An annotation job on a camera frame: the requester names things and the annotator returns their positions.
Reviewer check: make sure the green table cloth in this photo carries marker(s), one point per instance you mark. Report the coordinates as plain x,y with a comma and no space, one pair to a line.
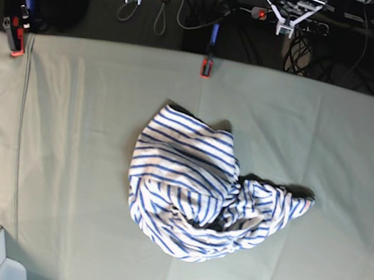
71,110

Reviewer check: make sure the blue white striped t-shirt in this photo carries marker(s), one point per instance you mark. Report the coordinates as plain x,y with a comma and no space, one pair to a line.
187,194

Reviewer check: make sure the red clamp at table left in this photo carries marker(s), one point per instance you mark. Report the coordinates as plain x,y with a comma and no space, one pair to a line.
16,16

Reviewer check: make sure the black power strip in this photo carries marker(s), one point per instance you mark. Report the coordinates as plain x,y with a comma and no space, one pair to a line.
306,25

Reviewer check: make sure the red clamp at table top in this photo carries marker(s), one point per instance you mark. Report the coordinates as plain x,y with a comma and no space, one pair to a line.
208,60

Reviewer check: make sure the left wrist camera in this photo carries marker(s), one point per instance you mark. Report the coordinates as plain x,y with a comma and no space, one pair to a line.
282,29

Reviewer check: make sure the red clamp at table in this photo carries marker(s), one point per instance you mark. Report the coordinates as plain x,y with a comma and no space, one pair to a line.
16,16
208,60

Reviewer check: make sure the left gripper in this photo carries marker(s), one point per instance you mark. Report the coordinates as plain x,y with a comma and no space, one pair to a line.
290,13

